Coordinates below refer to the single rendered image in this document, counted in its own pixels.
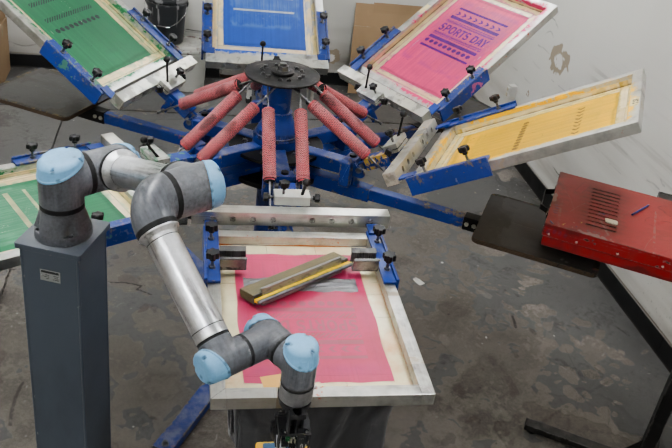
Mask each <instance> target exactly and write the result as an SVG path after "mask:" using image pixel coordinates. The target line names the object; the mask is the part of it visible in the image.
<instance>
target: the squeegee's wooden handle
mask: <svg viewBox="0 0 672 448"><path fill-rule="evenodd" d="M336 257H341V264H342V263H344V262H347V261H348V258H346V257H344V256H342V255H340V254H337V253H335V252H331V253H329V254H326V255H324V256H321V257H319V258H316V259H314V260H311V261H308V262H306V263H303V264H301V265H298V266H296V267H293V268H291V269H288V270H286V271H283V272H280V273H278V274H275V275H273V276H270V277H268V278H265V279H263V280H260V281H258V282H255V283H252V284H250V285H247V286H245V287H242V288H240V296H241V297H242V298H243V299H245V300H247V301H249V302H250V303H252V304H254V305H256V304H257V303H255V302H254V299H256V298H259V297H261V296H262V293H261V292H260V288H261V287H264V286H266V285H269V284H271V283H274V282H276V281H279V280H281V279H284V278H286V277H289V276H291V275H294V274H296V273H299V272H301V271H304V270H306V269H309V268H311V267H314V266H316V265H319V264H321V263H324V262H326V261H329V260H331V259H334V258H336Z"/></svg>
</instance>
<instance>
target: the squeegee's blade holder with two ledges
mask: <svg viewBox="0 0 672 448"><path fill-rule="evenodd" d="M340 264H341V257H336V258H334V259H331V260H329V261H326V262H324V263H321V264H319V265H316V266H314V267H311V268H309V269H306V270H304V271H301V272H299V273H296V274H294V275H291V276H289V277H286V278H284V279H281V280H279V281H276V282H274V283H271V284H269V285H266V286H264V287H261V288H260V292H261V293H262V296H264V295H266V294H269V293H271V292H274V291H276V290H278V289H281V288H283V287H286V286H288V285H291V284H293V283H296V282H298V281H300V280H303V279H305V278H308V277H310V276H313V275H315V274H318V273H320V272H322V271H325V270H327V269H330V268H332V267H335V266H337V265H340ZM341 272H342V270H341V271H339V272H336V273H334V274H331V275H329V276H327V277H324V278H322V279H319V280H317V281H315V282H312V283H317V282H320V281H321V280H324V279H328V278H330V277H332V276H335V275H337V274H340V273H341ZM312 283H310V284H312ZM308 285H309V284H307V285H305V286H303V287H300V288H298V289H295V290H293V291H291V292H288V293H286V294H283V295H281V296H279V297H276V298H274V299H271V300H269V301H267V302H264V303H262V304H261V305H266V304H268V303H270V302H273V301H275V300H277V299H280V298H282V297H285V296H287V295H289V294H292V293H294V292H297V291H299V290H301V289H303V288H305V287H306V286H308Z"/></svg>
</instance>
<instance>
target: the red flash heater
mask: <svg viewBox="0 0 672 448"><path fill-rule="evenodd" d="M649 204H650V205H649ZM646 205H649V206H648V207H646V208H645V209H643V210H641V211H639V212H638V213H636V214H634V215H633V216H632V215H631V214H632V213H634V212H635V211H637V210H639V209H641V208H643V207H644V206H646ZM605 218H609V219H612V220H616V221H618V225H616V226H615V225H612V224H608V223H606V222H605ZM541 235H543V237H542V240H541V243H540V244H541V245H544V246H548V247H551V248H555V249H558V250H562V251H565V252H568V253H572V254H575V255H579V256H582V257H586V258H589V259H593V260H596V261H599V262H603V263H606V264H610V265H613V266H617V267H620V268H624V269H627V270H630V271H634V272H637V273H641V274H644V275H648V276H651V277H655V278H658V279H661V280H665V281H668V282H672V201H670V200H666V199H662V198H659V197H655V196H651V195H647V194H644V193H640V192H636V191H632V190H628V189H625V188H621V187H617V186H613V185H610V184H606V183H602V182H598V181H594V180H591V179H587V178H583V177H579V176H575V175H572V174H568V173H564V172H560V174H559V177H558V181H557V185H556V188H555V192H554V195H553V198H552V202H551V204H550V208H549V212H548V215H547V218H546V221H545V224H544V227H543V231H542V234H541Z"/></svg>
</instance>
